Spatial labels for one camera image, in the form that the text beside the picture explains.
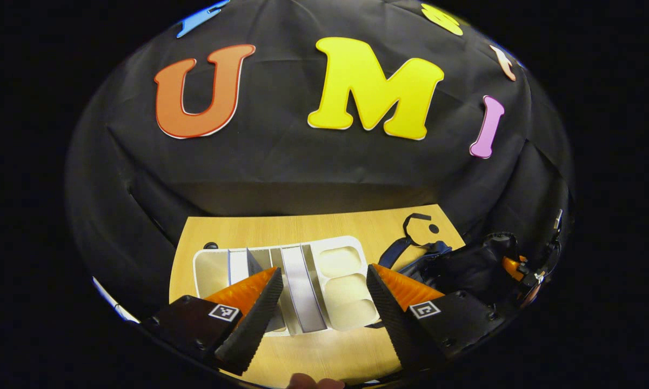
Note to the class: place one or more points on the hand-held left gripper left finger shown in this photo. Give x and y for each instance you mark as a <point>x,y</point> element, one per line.
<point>256,319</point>

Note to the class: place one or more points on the white book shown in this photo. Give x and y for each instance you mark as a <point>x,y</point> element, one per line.
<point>239,267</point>
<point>302,292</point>

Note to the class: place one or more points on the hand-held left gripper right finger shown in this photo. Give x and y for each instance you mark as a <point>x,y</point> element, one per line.
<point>389,319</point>

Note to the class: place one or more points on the white plastic bookshelf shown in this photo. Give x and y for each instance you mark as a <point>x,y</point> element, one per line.
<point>346,292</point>

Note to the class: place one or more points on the navy blue schoolbag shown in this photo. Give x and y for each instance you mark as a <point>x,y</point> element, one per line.
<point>464,265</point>

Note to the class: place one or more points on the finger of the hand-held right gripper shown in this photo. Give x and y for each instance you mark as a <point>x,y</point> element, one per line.
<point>512,267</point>

